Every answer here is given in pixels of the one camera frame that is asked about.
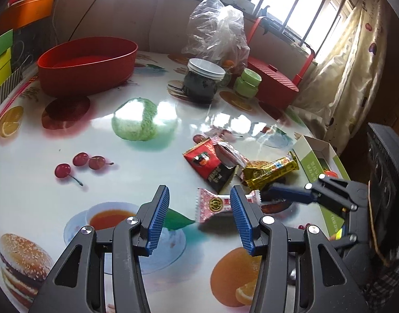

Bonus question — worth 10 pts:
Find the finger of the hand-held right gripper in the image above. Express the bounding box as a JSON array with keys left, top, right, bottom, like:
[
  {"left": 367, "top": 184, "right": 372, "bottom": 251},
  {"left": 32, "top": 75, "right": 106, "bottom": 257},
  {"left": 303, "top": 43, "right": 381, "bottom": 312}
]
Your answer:
[
  {"left": 268, "top": 173, "right": 369, "bottom": 219},
  {"left": 330, "top": 233, "right": 361, "bottom": 251}
]

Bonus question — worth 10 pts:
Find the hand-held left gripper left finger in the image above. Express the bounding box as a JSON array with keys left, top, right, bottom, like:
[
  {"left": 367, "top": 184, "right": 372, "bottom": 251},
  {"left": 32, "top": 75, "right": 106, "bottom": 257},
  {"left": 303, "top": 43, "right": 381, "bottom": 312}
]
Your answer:
[{"left": 28, "top": 184, "right": 170, "bottom": 313}]

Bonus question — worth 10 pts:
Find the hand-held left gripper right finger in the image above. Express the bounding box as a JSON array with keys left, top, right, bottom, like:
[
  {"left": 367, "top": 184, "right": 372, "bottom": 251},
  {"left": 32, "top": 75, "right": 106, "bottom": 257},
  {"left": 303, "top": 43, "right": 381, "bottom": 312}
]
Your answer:
[{"left": 230, "top": 185, "right": 371, "bottom": 313}]

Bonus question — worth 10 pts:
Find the long gold snack packet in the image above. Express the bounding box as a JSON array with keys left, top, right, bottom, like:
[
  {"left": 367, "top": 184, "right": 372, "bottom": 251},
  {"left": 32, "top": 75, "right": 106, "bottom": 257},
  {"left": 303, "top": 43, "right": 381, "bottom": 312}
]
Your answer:
[{"left": 241, "top": 152, "right": 299, "bottom": 190}]

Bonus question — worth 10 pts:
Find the white and red snack packet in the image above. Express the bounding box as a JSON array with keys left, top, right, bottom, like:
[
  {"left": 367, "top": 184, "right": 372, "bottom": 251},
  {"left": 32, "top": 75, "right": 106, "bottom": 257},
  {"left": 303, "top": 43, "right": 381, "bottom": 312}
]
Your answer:
[{"left": 195, "top": 187, "right": 263, "bottom": 224}]

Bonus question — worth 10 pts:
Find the shallow green cardboard box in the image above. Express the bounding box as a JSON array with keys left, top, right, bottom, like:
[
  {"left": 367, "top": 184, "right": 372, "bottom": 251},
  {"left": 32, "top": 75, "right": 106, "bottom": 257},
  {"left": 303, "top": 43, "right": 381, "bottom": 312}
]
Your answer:
[{"left": 292, "top": 135, "right": 350, "bottom": 238}]

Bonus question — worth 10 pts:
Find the person's right forearm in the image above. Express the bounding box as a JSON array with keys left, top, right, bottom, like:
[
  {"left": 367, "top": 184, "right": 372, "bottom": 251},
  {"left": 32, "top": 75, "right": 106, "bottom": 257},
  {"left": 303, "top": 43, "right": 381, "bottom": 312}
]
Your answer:
[{"left": 359, "top": 254, "right": 399, "bottom": 313}]

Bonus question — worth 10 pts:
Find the clear red snack packet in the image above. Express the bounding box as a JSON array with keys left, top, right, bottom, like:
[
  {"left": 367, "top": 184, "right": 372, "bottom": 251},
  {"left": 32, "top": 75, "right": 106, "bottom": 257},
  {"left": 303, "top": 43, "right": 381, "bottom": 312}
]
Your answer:
[{"left": 213, "top": 141, "right": 250, "bottom": 168}]

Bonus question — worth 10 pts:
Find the red and black snack packet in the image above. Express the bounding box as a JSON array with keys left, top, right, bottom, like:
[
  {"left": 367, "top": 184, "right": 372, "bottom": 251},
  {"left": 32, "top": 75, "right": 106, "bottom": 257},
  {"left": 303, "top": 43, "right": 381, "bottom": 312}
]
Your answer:
[{"left": 182, "top": 137, "right": 239, "bottom": 194}]

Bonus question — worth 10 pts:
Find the food print tablecloth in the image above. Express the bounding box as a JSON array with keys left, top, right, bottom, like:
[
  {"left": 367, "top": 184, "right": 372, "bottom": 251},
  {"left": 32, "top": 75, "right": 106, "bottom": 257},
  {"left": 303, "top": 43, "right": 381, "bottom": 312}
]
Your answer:
[{"left": 0, "top": 50, "right": 346, "bottom": 313}]

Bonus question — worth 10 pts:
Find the cream patterned curtain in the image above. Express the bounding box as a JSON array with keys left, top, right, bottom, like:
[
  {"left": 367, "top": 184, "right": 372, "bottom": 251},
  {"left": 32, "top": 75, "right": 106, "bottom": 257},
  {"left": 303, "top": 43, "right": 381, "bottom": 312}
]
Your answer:
[{"left": 294, "top": 0, "right": 387, "bottom": 151}]

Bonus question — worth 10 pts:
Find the green cream jar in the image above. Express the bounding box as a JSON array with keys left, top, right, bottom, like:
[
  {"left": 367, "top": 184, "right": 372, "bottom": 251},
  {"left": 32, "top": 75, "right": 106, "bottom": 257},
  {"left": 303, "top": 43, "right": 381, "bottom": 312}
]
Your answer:
[{"left": 234, "top": 68, "right": 262, "bottom": 100}]

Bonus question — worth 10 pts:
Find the round patterned coaster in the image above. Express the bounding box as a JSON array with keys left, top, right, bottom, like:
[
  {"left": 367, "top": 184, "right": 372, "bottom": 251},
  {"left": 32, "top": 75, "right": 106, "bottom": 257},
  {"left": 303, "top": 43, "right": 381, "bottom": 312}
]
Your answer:
[{"left": 167, "top": 79, "right": 187, "bottom": 98}]

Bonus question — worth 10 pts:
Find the clear jar with white lid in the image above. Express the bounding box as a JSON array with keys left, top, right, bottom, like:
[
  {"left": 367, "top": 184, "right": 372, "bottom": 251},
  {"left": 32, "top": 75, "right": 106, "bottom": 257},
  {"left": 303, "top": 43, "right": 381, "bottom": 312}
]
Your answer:
[{"left": 182, "top": 58, "right": 226, "bottom": 104}]

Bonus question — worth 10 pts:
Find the red oval bowl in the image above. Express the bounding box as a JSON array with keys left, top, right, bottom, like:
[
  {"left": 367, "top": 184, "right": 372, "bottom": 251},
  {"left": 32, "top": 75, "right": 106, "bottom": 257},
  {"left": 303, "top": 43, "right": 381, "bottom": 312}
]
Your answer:
[{"left": 37, "top": 37, "right": 139, "bottom": 98}]

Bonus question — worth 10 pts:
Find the clear plastic bag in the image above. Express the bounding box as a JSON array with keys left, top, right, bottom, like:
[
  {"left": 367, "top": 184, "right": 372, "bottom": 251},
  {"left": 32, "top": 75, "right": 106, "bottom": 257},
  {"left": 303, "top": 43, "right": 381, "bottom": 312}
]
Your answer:
[{"left": 181, "top": 0, "right": 251, "bottom": 72}]

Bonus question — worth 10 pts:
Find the window with metal bars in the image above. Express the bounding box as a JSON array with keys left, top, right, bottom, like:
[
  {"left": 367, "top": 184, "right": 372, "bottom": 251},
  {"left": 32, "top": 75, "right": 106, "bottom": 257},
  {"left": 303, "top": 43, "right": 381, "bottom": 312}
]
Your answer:
[{"left": 134, "top": 0, "right": 353, "bottom": 59}]

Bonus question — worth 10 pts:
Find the yellow green cardboard box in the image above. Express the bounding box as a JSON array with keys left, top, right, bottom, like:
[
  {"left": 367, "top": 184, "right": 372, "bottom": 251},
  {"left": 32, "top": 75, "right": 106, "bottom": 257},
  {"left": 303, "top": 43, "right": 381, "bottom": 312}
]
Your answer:
[{"left": 0, "top": 29, "right": 14, "bottom": 95}]

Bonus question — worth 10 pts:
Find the orange box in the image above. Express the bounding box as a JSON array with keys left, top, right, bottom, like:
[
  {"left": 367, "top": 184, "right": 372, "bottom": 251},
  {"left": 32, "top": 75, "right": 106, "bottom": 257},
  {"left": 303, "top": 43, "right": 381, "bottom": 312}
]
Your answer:
[{"left": 9, "top": 0, "right": 55, "bottom": 30}]

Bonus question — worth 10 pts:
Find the thin tan cord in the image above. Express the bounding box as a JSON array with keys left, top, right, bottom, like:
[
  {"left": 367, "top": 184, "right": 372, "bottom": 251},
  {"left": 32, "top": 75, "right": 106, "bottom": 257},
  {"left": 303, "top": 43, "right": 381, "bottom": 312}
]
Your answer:
[{"left": 367, "top": 186, "right": 392, "bottom": 266}]

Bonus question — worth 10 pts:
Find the red lidded basket with handle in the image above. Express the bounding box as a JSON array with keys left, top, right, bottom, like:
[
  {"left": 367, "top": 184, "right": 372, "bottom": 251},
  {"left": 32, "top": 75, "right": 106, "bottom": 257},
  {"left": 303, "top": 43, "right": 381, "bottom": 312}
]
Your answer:
[{"left": 243, "top": 16, "right": 317, "bottom": 109}]

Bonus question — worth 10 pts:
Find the white cable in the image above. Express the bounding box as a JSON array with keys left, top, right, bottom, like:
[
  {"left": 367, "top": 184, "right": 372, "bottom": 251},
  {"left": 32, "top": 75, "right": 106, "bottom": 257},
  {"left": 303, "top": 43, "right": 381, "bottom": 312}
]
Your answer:
[{"left": 51, "top": 0, "right": 76, "bottom": 36}]

